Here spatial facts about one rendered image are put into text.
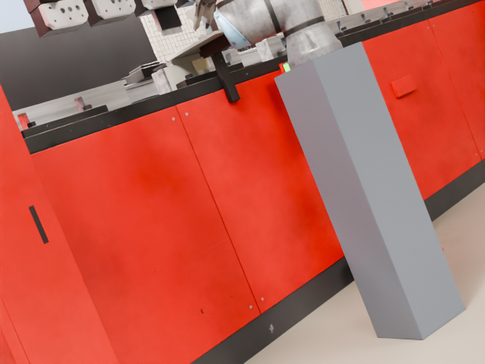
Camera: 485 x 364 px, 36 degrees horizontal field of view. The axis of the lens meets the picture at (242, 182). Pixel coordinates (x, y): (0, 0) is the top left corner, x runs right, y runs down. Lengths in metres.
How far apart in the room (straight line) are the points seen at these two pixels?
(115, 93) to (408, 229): 1.02
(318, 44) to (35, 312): 0.97
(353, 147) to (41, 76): 1.42
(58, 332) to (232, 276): 0.69
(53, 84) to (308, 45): 1.27
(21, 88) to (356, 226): 1.44
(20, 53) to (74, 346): 1.35
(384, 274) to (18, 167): 0.97
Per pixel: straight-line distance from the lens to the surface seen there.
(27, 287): 1.86
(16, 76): 2.87
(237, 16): 1.96
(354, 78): 1.95
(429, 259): 2.02
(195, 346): 2.25
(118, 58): 3.13
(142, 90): 2.79
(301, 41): 1.95
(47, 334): 1.87
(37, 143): 2.06
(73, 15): 2.40
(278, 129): 2.65
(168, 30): 2.66
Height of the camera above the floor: 0.68
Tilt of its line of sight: 4 degrees down
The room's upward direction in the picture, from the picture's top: 22 degrees counter-clockwise
